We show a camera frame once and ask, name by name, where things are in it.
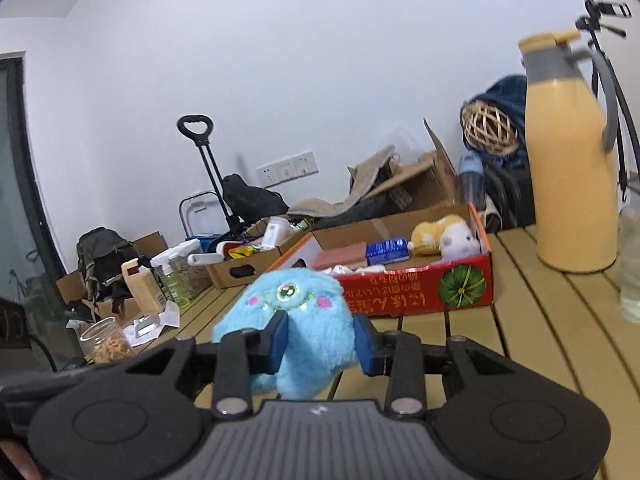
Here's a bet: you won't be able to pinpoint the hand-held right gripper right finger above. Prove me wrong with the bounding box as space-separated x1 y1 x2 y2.
352 312 516 418

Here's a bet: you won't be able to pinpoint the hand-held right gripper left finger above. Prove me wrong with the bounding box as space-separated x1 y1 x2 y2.
125 312 291 418

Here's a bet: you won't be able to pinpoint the blue plush toy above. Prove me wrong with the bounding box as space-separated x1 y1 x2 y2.
212 267 355 401

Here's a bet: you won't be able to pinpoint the red cardboard box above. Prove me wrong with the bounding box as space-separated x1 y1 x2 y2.
267 203 495 317

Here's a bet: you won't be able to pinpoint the person's left hand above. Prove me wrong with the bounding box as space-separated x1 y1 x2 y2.
0 442 43 480

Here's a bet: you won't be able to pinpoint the blue tissue packet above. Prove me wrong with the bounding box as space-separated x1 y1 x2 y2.
366 237 412 267

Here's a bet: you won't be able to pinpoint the clear jar of dried herbs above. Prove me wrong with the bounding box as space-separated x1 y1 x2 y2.
180 255 214 297

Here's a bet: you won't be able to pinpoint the clear jar of snacks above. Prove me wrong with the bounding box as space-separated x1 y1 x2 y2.
79 317 137 365

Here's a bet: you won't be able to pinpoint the white plastic bottle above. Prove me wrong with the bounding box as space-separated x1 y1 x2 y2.
263 216 294 249

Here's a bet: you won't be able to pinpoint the clear spray bottle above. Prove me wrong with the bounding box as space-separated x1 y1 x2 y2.
150 239 202 310

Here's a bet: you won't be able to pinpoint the white paper sheets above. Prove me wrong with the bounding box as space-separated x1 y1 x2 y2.
122 301 181 346

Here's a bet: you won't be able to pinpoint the yellow plush toy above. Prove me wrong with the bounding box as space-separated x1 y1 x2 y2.
407 214 466 257

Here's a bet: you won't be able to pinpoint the brown cardboard floor box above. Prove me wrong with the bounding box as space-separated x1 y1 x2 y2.
56 231 169 322

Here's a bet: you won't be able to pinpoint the white plush toy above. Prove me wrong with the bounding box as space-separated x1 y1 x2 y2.
439 222 484 263

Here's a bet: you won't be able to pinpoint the beige carton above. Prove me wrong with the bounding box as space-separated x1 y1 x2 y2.
121 257 169 317

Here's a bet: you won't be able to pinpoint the black bag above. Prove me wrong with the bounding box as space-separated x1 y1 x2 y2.
221 173 291 227

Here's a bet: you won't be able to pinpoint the dark grey backpack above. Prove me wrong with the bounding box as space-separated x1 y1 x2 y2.
76 227 151 312

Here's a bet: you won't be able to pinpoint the open brown cardboard box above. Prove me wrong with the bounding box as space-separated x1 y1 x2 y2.
287 119 462 232

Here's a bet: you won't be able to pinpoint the black hand trolley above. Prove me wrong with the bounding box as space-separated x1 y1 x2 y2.
176 114 251 242

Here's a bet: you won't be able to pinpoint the blue water bottle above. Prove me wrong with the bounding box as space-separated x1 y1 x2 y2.
457 154 487 214

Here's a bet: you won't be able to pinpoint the dark blue bag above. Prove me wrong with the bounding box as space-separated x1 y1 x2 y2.
462 74 535 232

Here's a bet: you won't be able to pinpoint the wicker ball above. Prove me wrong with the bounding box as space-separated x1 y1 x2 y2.
460 100 521 157

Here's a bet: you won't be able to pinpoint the yellow thermos jug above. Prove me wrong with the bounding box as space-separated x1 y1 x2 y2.
517 30 626 275

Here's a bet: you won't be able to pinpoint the clear glass cup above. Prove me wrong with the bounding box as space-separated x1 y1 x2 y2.
619 205 640 324

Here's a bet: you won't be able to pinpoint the black tripod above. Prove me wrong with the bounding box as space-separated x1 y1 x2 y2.
575 15 640 202

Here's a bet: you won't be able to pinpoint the small cardboard box with handle hole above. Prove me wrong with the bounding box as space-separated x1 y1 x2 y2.
205 220 314 290

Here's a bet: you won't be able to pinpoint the white metal frame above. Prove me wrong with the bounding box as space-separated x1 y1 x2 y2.
178 190 226 244

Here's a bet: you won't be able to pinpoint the white wall socket strip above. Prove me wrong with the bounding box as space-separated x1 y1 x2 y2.
256 150 320 185

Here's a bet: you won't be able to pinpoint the dark door frame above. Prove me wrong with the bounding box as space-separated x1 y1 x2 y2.
0 51 67 372

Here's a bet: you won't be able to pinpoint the black tripod camera mount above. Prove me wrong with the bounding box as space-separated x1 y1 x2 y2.
582 0 632 37

